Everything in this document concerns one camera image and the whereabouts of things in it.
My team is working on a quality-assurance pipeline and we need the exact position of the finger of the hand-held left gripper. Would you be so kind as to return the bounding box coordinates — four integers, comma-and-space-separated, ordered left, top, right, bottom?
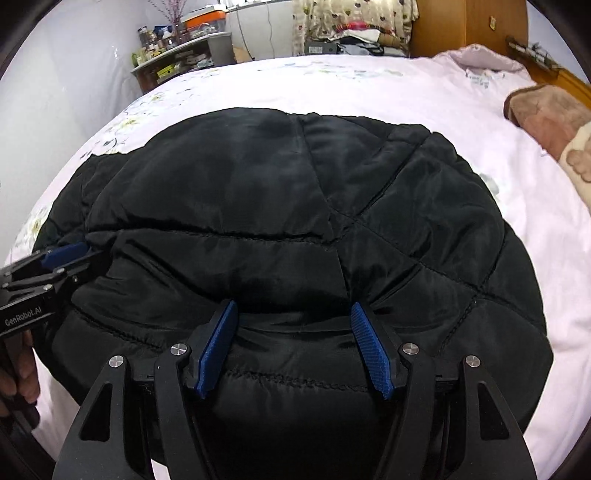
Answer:
30, 241, 93, 273
46, 251, 112, 289

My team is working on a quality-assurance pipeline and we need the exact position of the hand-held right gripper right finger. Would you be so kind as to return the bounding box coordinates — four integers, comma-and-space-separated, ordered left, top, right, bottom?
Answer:
350, 302, 539, 480

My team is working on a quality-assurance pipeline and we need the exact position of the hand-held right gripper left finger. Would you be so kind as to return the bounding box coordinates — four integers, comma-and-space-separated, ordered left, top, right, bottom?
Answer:
52, 299, 240, 480

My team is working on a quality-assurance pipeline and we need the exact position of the black hooded puffer jacket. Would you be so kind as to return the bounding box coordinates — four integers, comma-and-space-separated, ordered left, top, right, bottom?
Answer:
33, 107, 555, 480

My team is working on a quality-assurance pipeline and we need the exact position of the pile of folded clothes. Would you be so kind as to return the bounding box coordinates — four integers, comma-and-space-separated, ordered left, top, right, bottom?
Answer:
302, 21, 411, 58

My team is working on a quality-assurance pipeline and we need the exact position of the person's left hand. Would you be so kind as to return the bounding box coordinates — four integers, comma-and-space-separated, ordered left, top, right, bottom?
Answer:
0, 330, 41, 402

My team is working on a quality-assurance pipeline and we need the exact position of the grey cluttered shelf unit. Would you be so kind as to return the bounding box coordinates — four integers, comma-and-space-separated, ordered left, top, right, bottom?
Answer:
130, 31, 234, 93

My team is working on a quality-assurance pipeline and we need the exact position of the vase with purple branches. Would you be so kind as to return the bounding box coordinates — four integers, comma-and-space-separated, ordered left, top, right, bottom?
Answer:
148, 0, 188, 31

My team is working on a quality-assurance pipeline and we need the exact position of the pink floral bed sheet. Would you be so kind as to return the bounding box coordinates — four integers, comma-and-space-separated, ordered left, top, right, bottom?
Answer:
9, 54, 591, 480

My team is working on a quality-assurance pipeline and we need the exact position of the clear box with orange lid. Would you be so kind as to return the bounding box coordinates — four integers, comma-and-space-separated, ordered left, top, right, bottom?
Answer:
180, 7, 229, 38

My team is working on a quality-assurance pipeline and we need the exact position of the brown bear printed blanket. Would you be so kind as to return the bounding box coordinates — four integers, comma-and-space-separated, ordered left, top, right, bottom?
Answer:
503, 84, 591, 204

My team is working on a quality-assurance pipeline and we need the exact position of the wooden headboard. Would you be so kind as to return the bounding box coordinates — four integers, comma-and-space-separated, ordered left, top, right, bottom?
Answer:
526, 60, 591, 112

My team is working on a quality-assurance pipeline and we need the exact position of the wooden wardrobe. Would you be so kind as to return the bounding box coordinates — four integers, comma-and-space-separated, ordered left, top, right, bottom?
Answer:
409, 0, 529, 61

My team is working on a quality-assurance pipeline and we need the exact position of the heart patterned curtain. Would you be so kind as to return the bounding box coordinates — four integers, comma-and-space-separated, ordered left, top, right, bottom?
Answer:
293, 0, 421, 47

